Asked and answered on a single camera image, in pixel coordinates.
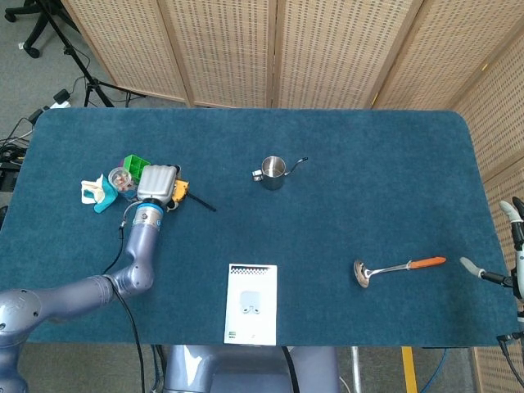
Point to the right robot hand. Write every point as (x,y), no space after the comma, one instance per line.
(520,270)

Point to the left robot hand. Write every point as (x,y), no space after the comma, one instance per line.
(157,182)

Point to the yellow tape measure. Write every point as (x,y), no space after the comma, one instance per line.
(181,191)

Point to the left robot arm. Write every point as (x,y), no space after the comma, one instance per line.
(139,254)

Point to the green plastic basket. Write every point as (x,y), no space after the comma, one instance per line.
(135,163)

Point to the clear plastic jar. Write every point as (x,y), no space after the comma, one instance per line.
(122,180)

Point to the teal and white cloth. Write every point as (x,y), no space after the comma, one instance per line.
(104,200)

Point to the steel gooseneck pitcher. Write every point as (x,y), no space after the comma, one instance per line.
(273,174)

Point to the black tripod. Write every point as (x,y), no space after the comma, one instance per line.
(88,78)

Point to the white power strip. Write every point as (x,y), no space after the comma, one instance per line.
(61,98)

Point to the wicker folding screen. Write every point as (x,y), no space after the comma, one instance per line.
(229,49)

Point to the white notepad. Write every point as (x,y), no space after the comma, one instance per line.
(250,319)

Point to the blue felt table cover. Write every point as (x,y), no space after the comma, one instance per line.
(327,213)

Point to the metal table leg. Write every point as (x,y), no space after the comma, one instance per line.
(356,368)

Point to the black office chair base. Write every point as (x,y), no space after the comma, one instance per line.
(34,30)

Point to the grey robot torso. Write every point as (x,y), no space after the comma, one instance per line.
(245,370)

